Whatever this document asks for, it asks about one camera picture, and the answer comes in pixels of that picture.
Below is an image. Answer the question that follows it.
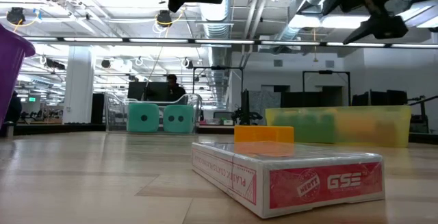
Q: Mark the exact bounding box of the large yellow notched brick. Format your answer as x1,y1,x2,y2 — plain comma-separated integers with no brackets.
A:
337,112,381,143

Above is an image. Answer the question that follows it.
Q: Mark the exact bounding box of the ceiling light strip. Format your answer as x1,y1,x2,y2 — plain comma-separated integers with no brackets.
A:
63,37,124,43
129,38,190,44
391,43,438,49
326,41,387,48
261,40,322,47
194,38,256,45
23,36,60,42

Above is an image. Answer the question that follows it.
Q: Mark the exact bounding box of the black background stand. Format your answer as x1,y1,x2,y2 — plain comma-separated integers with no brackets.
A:
409,95,438,129

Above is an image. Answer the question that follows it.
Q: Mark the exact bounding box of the black background cabinet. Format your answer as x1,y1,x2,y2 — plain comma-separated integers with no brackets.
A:
90,92,105,125

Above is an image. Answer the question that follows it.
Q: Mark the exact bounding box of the person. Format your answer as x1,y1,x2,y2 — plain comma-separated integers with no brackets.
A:
5,92,23,125
163,73,188,102

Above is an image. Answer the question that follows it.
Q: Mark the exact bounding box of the white building pillar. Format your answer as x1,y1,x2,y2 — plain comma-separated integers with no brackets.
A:
63,45,94,125

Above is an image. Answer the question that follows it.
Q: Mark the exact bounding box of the yellow curved toy brick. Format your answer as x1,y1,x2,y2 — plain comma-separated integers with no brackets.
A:
234,125,295,144

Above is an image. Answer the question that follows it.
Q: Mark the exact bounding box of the yellow hanging cord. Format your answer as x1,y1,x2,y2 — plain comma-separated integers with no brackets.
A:
312,27,320,63

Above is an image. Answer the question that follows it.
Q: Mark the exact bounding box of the silver corrugated air duct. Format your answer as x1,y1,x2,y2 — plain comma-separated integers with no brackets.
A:
195,0,235,103

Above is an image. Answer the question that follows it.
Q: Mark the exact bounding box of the cyan foam die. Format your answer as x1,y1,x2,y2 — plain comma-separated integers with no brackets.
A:
126,103,160,134
162,104,195,134

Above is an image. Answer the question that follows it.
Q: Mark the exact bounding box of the black ceiling camera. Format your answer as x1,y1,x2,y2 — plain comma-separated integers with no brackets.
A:
156,10,173,29
5,6,27,25

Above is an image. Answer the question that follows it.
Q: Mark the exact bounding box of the pink boxed card deck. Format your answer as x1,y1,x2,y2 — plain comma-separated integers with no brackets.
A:
191,140,387,219

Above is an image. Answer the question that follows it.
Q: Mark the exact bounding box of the yellow translucent plastic bin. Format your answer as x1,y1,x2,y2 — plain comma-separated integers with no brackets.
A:
265,105,412,148

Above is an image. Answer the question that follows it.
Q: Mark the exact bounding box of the purple plastic bucket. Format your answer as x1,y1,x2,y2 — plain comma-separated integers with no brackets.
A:
0,24,36,125

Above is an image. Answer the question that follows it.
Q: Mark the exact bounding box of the grey patterned panel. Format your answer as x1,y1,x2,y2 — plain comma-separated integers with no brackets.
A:
248,90,281,119

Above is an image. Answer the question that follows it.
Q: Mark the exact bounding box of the clear rectangular plastic bin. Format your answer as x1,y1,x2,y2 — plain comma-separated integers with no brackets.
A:
104,92,203,134

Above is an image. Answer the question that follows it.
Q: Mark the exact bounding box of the black background rig frame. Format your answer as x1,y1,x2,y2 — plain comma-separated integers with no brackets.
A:
302,69,352,105

